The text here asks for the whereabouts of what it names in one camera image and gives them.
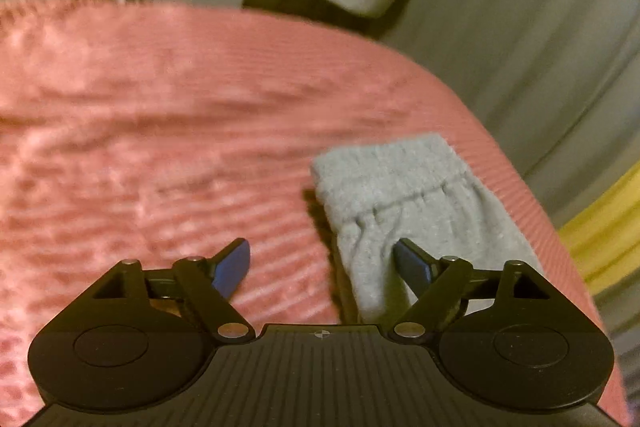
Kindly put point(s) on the grey curtain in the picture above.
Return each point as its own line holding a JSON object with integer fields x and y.
{"x": 525, "y": 37}
{"x": 622, "y": 322}

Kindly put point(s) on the pink ribbed bedspread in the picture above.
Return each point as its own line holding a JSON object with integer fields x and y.
{"x": 165, "y": 132}

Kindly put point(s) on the yellow curtain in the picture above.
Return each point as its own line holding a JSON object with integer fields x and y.
{"x": 607, "y": 227}

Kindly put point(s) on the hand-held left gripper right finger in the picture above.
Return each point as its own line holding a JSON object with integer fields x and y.
{"x": 410, "y": 263}

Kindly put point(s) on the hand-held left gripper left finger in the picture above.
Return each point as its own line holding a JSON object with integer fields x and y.
{"x": 233, "y": 264}

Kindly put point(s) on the grey sweat pants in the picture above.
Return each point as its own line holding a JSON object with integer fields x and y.
{"x": 415, "y": 202}

